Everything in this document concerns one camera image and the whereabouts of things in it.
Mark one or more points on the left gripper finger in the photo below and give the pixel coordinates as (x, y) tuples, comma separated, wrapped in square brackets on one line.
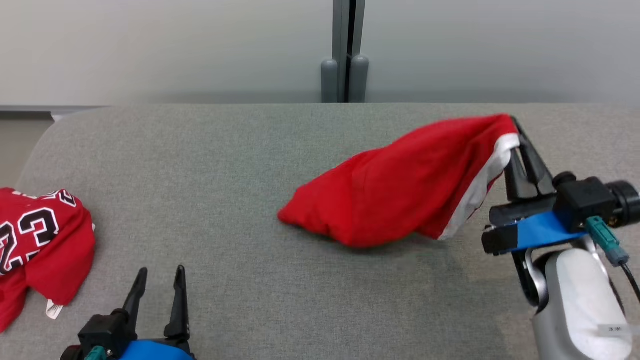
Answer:
[(179, 310), (136, 297)]

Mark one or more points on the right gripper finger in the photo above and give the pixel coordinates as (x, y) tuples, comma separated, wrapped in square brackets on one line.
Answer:
[(540, 172), (517, 182)]

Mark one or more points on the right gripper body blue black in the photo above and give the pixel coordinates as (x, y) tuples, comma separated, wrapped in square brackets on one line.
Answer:
[(535, 225)]

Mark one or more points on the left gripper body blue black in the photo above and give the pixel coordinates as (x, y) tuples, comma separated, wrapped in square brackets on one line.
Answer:
[(155, 351)]

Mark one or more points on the red number 23 jersey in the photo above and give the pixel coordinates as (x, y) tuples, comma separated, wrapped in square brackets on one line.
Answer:
[(50, 250)]

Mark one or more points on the red garment with white trim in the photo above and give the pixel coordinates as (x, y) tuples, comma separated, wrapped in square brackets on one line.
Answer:
[(390, 190)]

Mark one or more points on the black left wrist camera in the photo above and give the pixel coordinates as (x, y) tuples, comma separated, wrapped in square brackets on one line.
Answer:
[(102, 330)]

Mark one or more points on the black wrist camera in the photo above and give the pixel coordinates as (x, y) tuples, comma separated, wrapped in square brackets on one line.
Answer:
[(585, 200), (102, 330)]

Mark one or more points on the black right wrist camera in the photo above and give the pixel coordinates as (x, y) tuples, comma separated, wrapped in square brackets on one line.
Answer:
[(585, 200)]

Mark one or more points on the grey partition post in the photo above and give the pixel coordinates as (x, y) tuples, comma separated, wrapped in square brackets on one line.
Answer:
[(345, 75)]

